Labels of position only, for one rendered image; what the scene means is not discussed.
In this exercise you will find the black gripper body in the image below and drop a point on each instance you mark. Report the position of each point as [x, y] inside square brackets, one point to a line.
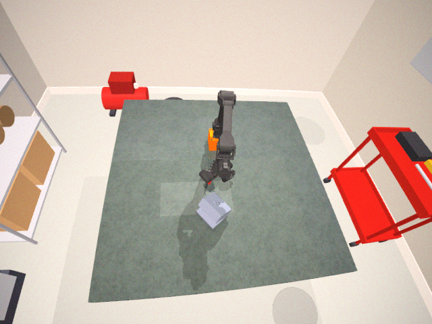
[208, 175]

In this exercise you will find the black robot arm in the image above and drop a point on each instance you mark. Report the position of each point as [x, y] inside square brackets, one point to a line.
[222, 129]

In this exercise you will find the grey sloped panel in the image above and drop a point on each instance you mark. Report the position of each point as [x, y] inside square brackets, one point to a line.
[213, 209]

